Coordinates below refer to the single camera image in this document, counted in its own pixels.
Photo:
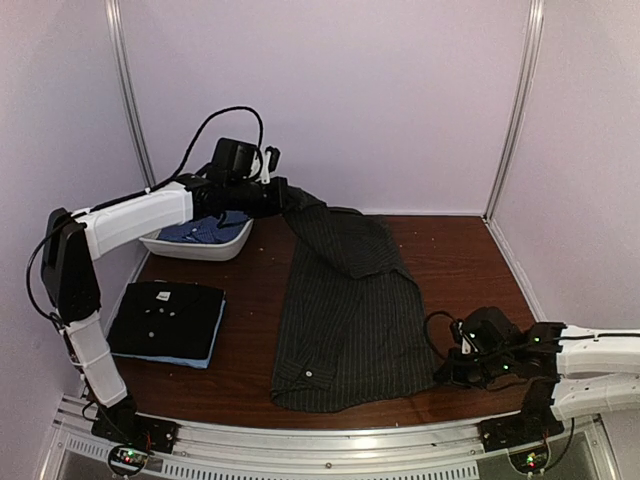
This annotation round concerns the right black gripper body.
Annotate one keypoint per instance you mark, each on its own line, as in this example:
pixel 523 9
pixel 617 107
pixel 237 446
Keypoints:
pixel 475 374

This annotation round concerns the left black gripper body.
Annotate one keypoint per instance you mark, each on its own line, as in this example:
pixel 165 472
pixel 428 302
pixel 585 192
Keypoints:
pixel 261 205

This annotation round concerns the dark pinstriped long sleeve shirt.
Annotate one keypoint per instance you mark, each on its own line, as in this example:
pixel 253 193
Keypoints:
pixel 351 327

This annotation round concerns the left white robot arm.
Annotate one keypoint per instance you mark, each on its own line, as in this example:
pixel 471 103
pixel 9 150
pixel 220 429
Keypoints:
pixel 240 177

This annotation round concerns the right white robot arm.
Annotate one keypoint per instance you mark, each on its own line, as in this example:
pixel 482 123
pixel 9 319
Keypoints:
pixel 571 371

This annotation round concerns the blue patterned shirt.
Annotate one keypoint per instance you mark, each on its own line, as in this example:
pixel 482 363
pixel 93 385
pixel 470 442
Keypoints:
pixel 209 230

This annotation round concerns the white plastic basin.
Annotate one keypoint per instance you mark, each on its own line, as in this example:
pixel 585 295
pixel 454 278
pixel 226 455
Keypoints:
pixel 199 252

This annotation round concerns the folded black shirt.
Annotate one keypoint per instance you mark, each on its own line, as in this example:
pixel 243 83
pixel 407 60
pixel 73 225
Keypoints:
pixel 150 294

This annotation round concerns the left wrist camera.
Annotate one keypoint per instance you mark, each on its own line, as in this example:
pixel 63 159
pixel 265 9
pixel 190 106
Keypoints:
pixel 264 164

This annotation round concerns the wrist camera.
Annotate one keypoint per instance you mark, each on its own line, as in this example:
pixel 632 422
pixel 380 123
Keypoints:
pixel 264 164
pixel 460 339

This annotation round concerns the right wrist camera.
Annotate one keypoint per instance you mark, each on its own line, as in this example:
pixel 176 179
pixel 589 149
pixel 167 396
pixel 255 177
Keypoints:
pixel 460 339

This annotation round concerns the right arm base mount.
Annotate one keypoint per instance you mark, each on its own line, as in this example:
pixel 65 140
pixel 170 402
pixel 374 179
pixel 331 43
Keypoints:
pixel 525 435

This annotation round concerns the aluminium front rail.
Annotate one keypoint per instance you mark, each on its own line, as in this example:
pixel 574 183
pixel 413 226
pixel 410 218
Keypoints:
pixel 450 450

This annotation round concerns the left aluminium frame post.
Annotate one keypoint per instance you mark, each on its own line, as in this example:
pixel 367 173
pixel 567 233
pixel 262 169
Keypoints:
pixel 132 115

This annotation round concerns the aluminium frame post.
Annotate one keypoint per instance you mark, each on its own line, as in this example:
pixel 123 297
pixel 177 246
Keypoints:
pixel 132 115
pixel 528 65

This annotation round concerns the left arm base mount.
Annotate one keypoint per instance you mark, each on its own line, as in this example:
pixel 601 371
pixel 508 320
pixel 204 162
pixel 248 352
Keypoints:
pixel 135 437

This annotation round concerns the right aluminium frame post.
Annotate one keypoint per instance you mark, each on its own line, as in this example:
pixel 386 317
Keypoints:
pixel 528 65

